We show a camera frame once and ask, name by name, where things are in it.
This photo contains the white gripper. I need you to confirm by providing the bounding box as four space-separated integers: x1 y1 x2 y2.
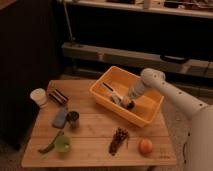
121 79 148 106

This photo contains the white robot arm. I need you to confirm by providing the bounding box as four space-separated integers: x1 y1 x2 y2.
127 68 213 171

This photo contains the orange plastic tray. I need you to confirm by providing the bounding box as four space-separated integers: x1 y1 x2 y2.
90 66 164 127

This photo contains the dark grape bunch toy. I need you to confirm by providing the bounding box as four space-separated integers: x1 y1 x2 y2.
109 127 129 156

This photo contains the orange fruit toy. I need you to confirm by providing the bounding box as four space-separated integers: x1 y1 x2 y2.
139 139 153 155

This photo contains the small dark metal can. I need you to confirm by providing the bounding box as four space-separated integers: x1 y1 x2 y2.
67 111 79 128

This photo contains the blue-grey sponge block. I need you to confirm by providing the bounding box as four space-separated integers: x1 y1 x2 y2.
52 107 68 129

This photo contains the green plastic cup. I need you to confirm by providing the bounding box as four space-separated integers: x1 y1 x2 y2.
54 135 70 153

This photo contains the metal stand pole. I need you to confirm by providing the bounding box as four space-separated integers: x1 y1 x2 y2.
62 0 75 44

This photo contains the white cup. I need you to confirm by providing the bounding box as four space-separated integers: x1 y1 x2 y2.
30 88 47 108

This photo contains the green pepper toy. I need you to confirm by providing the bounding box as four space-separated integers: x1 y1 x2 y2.
38 131 64 154

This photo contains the long grey shelf rail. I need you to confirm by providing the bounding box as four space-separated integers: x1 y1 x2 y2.
62 42 213 78

